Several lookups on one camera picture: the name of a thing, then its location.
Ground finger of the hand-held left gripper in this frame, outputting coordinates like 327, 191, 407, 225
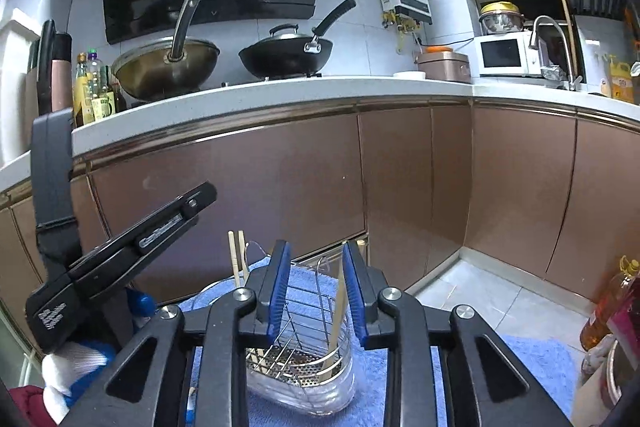
30, 111, 83, 280
67, 182, 218, 286

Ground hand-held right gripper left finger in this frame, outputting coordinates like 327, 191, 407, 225
60, 239, 293, 427

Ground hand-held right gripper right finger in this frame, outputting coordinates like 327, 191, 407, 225
341, 239, 573, 427

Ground wooden chopstick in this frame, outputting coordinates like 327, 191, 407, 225
237, 230, 251, 283
228, 231, 241, 288
322, 257, 347, 370

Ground wire utensil holder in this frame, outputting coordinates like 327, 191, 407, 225
244, 241, 360, 414

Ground yellow oil bottle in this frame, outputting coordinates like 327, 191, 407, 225
74, 52, 96, 126

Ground white appliance box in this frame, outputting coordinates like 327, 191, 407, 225
0, 8, 42, 168

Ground green label bottle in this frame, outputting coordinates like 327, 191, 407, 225
93, 66, 117, 121

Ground brown electric kettle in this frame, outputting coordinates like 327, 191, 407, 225
37, 19, 74, 116

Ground dark sauce bottle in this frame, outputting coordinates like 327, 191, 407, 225
113, 77, 129, 114

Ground purple cap bottle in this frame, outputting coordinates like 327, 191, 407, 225
87, 49, 104, 95

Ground brown lower cabinets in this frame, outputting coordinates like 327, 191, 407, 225
0, 99, 640, 358

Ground bronze wok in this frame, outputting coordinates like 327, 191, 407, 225
111, 0, 221, 102

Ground blue towel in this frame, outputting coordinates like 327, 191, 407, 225
177, 257, 577, 427

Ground black wok with lid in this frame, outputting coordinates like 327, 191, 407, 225
238, 0, 357, 80

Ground brown rice cooker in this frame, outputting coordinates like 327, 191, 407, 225
415, 46, 472, 84

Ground large cooking oil bottle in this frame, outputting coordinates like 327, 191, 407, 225
580, 255, 640, 353

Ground white bucket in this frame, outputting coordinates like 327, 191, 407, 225
571, 336, 640, 427

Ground white microwave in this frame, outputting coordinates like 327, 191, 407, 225
473, 32, 547, 78

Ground steel bowl on microwave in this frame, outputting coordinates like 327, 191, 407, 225
478, 1, 527, 36

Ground steel faucet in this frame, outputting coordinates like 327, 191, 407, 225
529, 15, 584, 92

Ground yellow detergent bottle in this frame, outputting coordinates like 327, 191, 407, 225
602, 54, 637, 104

